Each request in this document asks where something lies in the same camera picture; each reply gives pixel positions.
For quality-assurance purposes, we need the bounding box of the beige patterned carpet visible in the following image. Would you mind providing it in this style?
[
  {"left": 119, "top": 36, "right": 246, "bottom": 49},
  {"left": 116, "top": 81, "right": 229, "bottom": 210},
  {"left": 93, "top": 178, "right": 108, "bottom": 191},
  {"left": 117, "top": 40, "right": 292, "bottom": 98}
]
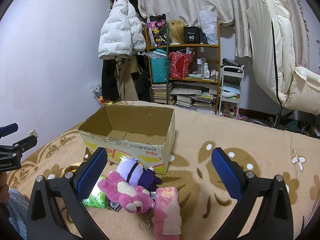
[{"left": 7, "top": 107, "right": 319, "bottom": 239}]

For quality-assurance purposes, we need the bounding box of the white wall socket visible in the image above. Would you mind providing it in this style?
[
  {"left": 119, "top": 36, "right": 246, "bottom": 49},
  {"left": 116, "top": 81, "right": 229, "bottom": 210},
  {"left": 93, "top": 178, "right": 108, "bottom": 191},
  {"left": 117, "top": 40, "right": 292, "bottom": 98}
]
[{"left": 29, "top": 129, "right": 39, "bottom": 138}]

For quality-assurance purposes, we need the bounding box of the purple haired plush doll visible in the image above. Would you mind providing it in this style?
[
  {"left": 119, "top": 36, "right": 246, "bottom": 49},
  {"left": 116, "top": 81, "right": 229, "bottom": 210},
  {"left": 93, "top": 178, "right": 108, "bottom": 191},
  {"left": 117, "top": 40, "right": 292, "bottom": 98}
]
[{"left": 116, "top": 156, "right": 162, "bottom": 191}]

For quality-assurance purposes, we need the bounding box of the floral beige curtain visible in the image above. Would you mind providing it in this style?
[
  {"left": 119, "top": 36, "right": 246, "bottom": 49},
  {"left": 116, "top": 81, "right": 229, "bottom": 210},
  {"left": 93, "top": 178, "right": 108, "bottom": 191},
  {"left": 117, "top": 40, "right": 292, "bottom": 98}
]
[{"left": 141, "top": 0, "right": 309, "bottom": 67}]

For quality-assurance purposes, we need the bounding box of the open cardboard box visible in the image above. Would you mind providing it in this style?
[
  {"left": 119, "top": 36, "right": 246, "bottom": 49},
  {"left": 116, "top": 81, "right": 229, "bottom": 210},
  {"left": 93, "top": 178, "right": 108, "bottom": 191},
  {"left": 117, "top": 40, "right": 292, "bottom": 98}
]
[{"left": 79, "top": 102, "right": 175, "bottom": 174}]

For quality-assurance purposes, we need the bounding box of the stack of books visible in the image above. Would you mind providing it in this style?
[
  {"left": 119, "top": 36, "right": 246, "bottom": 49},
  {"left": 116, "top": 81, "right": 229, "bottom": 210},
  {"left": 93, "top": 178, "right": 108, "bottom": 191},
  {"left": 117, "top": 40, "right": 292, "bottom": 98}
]
[{"left": 151, "top": 83, "right": 176, "bottom": 105}]

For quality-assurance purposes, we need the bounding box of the black printed tote bag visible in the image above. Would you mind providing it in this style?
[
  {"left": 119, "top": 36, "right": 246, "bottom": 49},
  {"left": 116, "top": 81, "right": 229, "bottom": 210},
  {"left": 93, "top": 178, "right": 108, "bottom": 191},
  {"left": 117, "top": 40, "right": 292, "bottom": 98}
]
[{"left": 146, "top": 14, "right": 167, "bottom": 47}]

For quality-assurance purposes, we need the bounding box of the white puffer jacket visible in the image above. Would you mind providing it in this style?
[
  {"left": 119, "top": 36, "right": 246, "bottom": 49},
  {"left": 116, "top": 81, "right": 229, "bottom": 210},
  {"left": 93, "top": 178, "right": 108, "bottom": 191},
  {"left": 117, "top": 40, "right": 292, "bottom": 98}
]
[{"left": 98, "top": 0, "right": 146, "bottom": 60}]

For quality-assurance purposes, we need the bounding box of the pink tissue pack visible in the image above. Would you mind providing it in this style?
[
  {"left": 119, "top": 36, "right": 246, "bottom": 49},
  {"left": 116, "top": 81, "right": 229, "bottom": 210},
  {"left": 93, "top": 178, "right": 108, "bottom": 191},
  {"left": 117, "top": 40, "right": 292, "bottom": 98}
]
[{"left": 152, "top": 187, "right": 182, "bottom": 240}]

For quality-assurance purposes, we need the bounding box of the pink bear plush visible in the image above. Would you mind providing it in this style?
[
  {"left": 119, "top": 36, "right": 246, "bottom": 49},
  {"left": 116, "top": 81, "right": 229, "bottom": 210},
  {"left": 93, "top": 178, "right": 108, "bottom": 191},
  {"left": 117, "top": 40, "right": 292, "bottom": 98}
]
[{"left": 98, "top": 171, "right": 155, "bottom": 214}]

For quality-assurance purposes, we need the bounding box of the cream office chair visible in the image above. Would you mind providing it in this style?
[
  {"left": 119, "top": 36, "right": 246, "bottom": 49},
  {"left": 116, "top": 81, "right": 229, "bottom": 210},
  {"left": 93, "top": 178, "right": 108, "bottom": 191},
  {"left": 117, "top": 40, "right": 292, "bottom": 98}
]
[{"left": 246, "top": 0, "right": 319, "bottom": 115}]

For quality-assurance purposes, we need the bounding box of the clear plastic bag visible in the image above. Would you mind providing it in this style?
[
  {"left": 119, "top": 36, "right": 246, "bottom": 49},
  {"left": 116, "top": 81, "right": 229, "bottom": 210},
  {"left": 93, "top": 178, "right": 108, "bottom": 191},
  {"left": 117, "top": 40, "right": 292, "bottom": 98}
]
[{"left": 198, "top": 11, "right": 219, "bottom": 45}]

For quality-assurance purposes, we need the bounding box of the wooden bookshelf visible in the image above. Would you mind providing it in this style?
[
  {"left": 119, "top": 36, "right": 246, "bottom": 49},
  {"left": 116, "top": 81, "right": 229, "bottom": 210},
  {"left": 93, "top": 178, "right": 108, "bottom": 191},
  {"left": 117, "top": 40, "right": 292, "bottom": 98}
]
[{"left": 145, "top": 25, "right": 221, "bottom": 105}]

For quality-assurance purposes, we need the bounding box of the blonde wig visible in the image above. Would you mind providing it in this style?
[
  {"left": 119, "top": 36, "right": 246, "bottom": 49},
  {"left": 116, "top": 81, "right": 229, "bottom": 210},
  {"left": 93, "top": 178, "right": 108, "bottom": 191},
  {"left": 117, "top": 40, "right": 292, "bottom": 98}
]
[{"left": 168, "top": 20, "right": 187, "bottom": 44}]

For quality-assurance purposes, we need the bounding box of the white utility cart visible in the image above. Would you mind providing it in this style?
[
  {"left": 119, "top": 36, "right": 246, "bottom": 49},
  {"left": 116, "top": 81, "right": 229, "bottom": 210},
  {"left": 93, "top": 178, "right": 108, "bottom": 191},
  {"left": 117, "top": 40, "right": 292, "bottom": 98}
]
[{"left": 218, "top": 65, "right": 245, "bottom": 120}]

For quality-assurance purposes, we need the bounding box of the beige trench coat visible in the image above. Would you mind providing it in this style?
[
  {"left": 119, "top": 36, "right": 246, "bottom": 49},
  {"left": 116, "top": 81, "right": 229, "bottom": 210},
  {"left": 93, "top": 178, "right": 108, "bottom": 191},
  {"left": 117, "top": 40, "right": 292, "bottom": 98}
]
[{"left": 114, "top": 56, "right": 142, "bottom": 101}]

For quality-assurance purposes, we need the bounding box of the black box marked 40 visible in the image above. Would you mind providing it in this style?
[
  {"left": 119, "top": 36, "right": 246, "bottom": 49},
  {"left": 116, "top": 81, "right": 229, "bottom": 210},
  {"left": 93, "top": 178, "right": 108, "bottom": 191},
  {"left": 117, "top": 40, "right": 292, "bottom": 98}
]
[{"left": 183, "top": 27, "right": 200, "bottom": 44}]

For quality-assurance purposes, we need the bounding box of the person left hand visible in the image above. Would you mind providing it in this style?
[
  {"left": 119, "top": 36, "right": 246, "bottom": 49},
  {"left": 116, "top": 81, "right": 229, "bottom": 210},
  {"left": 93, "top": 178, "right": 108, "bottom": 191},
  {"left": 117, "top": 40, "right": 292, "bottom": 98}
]
[{"left": 0, "top": 172, "right": 10, "bottom": 203}]

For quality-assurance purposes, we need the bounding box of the green tissue pack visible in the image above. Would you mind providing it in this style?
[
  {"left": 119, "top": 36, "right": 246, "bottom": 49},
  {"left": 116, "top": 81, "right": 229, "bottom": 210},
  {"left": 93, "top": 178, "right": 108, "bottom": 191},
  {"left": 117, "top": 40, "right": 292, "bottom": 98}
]
[{"left": 82, "top": 176, "right": 108, "bottom": 209}]

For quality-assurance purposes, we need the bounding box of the yellow plush pouch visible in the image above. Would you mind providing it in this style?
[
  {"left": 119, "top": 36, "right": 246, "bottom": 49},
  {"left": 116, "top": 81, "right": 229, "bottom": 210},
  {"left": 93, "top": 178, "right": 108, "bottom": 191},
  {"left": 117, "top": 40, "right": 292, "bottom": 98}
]
[{"left": 61, "top": 162, "right": 82, "bottom": 177}]

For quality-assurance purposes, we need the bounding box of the snack bag on floor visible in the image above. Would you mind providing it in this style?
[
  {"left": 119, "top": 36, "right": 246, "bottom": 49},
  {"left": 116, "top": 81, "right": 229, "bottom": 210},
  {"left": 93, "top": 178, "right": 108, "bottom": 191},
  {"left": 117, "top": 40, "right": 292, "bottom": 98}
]
[{"left": 89, "top": 81, "right": 102, "bottom": 99}]

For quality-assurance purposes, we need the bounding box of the small black carton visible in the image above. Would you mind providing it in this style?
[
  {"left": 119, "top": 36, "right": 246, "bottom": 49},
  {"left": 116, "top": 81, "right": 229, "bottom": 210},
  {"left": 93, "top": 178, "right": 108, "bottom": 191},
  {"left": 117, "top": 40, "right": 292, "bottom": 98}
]
[{"left": 108, "top": 200, "right": 122, "bottom": 212}]

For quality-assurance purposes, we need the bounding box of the red gift bag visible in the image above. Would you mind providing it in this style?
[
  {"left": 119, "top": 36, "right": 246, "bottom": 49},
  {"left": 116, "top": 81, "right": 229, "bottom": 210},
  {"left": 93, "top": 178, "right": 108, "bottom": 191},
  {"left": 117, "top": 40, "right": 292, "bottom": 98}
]
[{"left": 169, "top": 51, "right": 195, "bottom": 79}]

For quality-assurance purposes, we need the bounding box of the teal shopping bag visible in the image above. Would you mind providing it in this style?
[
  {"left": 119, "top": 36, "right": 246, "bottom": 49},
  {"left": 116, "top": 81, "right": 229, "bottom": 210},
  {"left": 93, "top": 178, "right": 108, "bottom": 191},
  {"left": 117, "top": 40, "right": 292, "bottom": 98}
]
[{"left": 150, "top": 49, "right": 167, "bottom": 83}]

